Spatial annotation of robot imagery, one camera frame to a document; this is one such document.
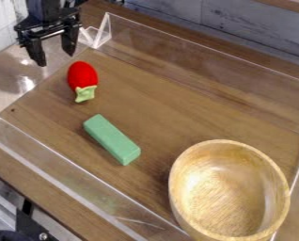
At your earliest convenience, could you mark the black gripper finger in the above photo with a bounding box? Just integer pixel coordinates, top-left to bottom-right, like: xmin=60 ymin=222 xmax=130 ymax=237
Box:
xmin=62 ymin=27 xmax=79 ymax=56
xmin=26 ymin=39 xmax=47 ymax=67

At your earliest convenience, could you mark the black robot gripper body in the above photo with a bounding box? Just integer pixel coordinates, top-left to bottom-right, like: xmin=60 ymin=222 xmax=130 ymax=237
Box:
xmin=14 ymin=0 xmax=80 ymax=47

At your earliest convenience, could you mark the red plush strawberry toy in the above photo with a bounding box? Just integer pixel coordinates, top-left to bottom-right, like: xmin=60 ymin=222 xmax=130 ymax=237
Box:
xmin=67 ymin=61 xmax=98 ymax=103

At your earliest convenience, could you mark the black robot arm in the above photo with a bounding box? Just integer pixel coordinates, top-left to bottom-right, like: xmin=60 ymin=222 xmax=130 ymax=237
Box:
xmin=14 ymin=0 xmax=88 ymax=67

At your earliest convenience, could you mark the green rectangular block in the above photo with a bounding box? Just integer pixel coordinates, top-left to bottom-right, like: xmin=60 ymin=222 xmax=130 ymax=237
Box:
xmin=83 ymin=114 xmax=140 ymax=166

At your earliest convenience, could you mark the wooden bowl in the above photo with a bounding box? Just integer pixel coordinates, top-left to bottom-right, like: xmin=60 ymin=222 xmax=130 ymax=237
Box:
xmin=168 ymin=139 xmax=290 ymax=241

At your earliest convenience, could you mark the clear acrylic table enclosure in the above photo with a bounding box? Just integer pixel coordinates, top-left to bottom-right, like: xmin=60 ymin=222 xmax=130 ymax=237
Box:
xmin=0 ymin=15 xmax=299 ymax=241

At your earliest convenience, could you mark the black clamp mount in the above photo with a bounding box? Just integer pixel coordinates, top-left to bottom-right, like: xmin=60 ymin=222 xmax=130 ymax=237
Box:
xmin=15 ymin=210 xmax=59 ymax=241

